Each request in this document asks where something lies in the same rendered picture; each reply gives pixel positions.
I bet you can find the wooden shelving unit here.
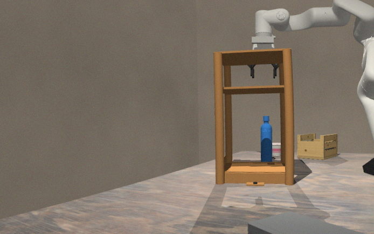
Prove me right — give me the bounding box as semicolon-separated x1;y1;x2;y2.
213;48;294;186

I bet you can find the blue cylinder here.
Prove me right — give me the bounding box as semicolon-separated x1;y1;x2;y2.
261;116;272;162

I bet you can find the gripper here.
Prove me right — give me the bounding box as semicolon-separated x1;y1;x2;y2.
248;44;279;78

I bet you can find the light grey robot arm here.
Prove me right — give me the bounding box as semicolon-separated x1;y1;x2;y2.
252;0;374;142

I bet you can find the wooden crate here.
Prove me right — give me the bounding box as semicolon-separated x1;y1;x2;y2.
297;133;337;160

